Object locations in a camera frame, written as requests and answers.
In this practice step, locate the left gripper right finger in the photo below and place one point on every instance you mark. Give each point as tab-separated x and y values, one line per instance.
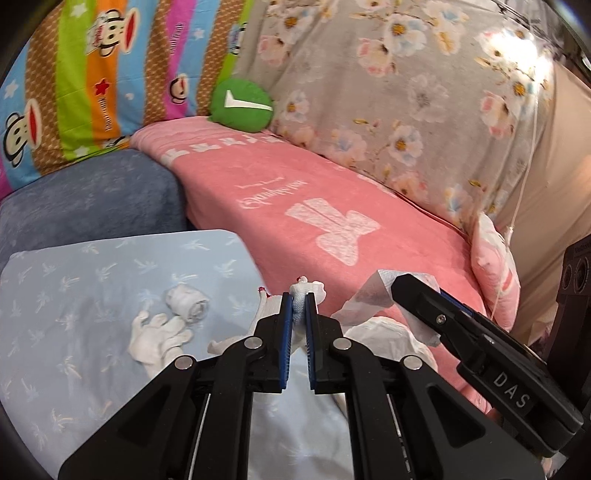
405	420

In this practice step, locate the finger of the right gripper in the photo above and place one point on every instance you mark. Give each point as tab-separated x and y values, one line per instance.
454	306
458	334

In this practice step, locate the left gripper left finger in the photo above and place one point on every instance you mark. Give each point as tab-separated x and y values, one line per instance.
192	421

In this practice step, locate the white sock with red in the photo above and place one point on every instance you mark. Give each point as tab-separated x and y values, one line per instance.
270	305

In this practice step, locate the white lined trash bin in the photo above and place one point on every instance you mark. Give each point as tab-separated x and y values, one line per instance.
390	339

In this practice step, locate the pink white pillow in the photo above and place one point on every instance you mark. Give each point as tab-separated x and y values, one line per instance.
495	270

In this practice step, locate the white glove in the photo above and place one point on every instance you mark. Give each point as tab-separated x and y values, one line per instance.
157	340

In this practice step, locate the patterned white rolled sock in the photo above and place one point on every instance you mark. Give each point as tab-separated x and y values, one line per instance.
187	302

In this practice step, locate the beige curtain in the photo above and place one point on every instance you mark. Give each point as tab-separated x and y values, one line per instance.
555	209

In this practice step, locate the light blue palm tablecloth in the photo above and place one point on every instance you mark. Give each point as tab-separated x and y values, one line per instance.
66	316

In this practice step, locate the pink bow blanket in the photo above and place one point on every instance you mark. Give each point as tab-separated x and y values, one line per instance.
302	215

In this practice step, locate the grey floral sheet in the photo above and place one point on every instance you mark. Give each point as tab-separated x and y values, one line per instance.
440	101

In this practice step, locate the blue-grey velvet cushion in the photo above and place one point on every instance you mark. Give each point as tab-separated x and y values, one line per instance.
120	194

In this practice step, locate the green check mark cushion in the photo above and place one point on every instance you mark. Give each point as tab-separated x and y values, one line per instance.
241	105

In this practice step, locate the colourful monkey cartoon sheet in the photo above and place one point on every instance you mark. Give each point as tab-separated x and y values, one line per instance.
94	72

